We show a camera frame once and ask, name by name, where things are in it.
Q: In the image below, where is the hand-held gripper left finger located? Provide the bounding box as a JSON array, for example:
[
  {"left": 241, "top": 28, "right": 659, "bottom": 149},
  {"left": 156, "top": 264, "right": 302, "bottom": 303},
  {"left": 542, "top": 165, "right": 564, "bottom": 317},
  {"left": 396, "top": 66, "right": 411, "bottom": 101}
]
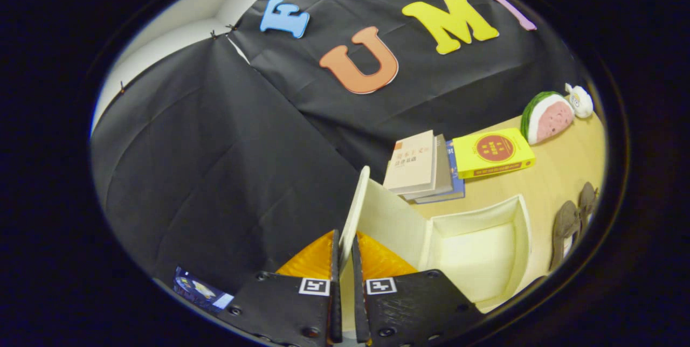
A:
[{"left": 216, "top": 230, "right": 343, "bottom": 347}]

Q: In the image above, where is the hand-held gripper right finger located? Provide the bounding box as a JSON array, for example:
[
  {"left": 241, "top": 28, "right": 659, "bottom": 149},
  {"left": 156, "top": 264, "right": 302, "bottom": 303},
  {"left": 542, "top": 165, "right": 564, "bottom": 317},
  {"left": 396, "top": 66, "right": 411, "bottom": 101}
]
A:
[{"left": 351, "top": 231, "right": 486, "bottom": 346}]

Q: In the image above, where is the cream fabric storage box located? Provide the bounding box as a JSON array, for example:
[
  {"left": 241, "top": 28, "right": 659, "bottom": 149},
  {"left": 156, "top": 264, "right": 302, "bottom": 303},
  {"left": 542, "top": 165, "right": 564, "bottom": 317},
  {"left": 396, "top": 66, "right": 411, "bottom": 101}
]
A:
[{"left": 339, "top": 165, "right": 533, "bottom": 332}]

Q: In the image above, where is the brown fuzzy shoe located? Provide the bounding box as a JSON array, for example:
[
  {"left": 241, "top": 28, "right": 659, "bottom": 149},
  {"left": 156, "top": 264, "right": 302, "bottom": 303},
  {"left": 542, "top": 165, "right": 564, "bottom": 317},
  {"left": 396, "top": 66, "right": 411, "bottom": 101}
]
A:
[
  {"left": 578, "top": 182, "right": 599, "bottom": 229},
  {"left": 549, "top": 200, "right": 582, "bottom": 272}
]

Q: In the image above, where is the blue and white printed sheet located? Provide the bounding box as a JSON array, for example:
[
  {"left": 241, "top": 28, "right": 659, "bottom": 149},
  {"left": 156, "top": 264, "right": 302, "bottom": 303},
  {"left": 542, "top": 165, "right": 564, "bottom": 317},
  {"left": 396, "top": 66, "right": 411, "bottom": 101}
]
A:
[{"left": 172, "top": 266, "right": 235, "bottom": 313}]

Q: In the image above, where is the beige book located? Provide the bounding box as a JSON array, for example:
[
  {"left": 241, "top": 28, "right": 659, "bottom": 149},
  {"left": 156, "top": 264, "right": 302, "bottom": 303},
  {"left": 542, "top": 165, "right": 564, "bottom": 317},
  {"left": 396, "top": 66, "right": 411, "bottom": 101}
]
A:
[{"left": 383, "top": 130, "right": 438, "bottom": 195}]

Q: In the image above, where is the grey book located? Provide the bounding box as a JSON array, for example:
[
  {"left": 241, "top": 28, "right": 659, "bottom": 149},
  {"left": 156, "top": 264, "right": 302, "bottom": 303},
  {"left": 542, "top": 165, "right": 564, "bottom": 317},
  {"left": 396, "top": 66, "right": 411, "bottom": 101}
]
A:
[{"left": 402, "top": 134, "right": 453, "bottom": 200}]

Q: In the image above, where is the blue book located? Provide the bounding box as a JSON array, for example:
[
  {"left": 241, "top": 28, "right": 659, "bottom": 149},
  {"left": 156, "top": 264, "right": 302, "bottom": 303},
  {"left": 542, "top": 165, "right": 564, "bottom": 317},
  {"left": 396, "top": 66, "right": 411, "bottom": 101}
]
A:
[{"left": 412, "top": 141, "right": 466, "bottom": 205}]

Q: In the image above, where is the yellow book with red label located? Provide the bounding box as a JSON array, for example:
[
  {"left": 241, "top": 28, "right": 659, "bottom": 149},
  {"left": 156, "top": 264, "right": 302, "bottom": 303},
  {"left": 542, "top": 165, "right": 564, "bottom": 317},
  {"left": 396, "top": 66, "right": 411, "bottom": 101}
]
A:
[{"left": 452, "top": 128, "right": 536, "bottom": 179}]

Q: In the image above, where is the watermelon slice plush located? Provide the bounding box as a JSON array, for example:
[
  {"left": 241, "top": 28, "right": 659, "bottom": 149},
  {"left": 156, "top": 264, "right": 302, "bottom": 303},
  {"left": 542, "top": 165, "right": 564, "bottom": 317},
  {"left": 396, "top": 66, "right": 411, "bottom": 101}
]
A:
[{"left": 520, "top": 91, "right": 575, "bottom": 145}]

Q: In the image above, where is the white plush toy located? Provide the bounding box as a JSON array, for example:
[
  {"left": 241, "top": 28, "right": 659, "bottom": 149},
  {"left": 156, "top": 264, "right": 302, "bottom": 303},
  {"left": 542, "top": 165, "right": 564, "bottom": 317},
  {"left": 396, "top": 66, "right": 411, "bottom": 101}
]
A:
[{"left": 564, "top": 83, "right": 594, "bottom": 119}]

